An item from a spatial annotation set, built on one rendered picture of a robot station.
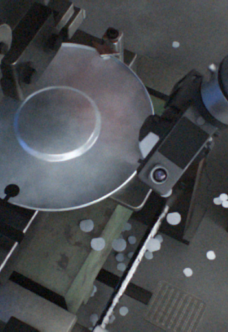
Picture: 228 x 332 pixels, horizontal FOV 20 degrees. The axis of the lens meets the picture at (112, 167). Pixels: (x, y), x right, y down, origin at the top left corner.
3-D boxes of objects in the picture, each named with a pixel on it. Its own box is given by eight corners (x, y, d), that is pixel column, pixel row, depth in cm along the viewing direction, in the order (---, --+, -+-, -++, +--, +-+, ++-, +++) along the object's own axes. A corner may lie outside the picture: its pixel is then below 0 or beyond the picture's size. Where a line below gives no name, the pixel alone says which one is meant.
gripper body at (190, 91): (215, 115, 89) (266, 82, 78) (191, 165, 85) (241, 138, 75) (170, 84, 88) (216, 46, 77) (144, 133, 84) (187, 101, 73)
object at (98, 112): (186, 89, 99) (186, 86, 99) (95, 246, 88) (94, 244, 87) (25, 21, 106) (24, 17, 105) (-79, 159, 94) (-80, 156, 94)
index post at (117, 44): (124, 65, 111) (124, 28, 102) (116, 78, 110) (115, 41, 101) (110, 59, 112) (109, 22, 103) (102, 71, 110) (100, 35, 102)
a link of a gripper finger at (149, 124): (162, 144, 90) (192, 124, 82) (157, 154, 89) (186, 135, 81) (135, 125, 89) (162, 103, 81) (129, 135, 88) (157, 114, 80)
